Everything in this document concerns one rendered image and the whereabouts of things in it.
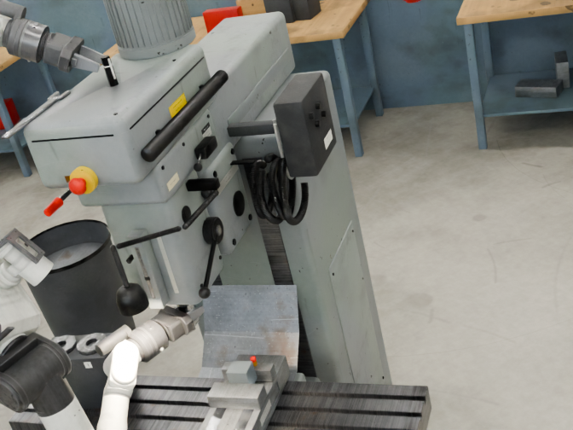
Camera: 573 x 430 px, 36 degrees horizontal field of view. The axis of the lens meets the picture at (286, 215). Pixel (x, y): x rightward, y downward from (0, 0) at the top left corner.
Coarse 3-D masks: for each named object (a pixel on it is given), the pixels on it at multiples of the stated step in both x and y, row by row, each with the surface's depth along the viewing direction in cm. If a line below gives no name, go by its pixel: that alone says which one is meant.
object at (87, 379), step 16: (64, 336) 261; (80, 336) 262; (96, 336) 257; (80, 352) 253; (96, 352) 252; (80, 368) 253; (96, 368) 252; (80, 384) 256; (96, 384) 255; (80, 400) 260; (96, 400) 258
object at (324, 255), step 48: (240, 144) 247; (336, 144) 285; (288, 192) 250; (336, 192) 283; (240, 240) 264; (288, 240) 259; (336, 240) 281; (336, 288) 278; (336, 336) 278; (384, 384) 329
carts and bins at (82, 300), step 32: (64, 224) 445; (96, 224) 440; (64, 256) 440; (96, 256) 413; (32, 288) 417; (64, 288) 410; (96, 288) 417; (64, 320) 420; (96, 320) 423; (128, 320) 440
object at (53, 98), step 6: (54, 96) 203; (60, 96) 202; (66, 96) 203; (48, 102) 200; (54, 102) 201; (42, 108) 197; (30, 114) 195; (36, 114) 194; (24, 120) 192; (30, 120) 192; (18, 126) 189; (24, 126) 191; (6, 132) 188; (12, 132) 187; (6, 138) 186
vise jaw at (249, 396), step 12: (216, 384) 240; (228, 384) 239; (240, 384) 238; (252, 384) 237; (216, 396) 236; (228, 396) 235; (240, 396) 234; (252, 396) 232; (264, 396) 236; (240, 408) 235; (252, 408) 234
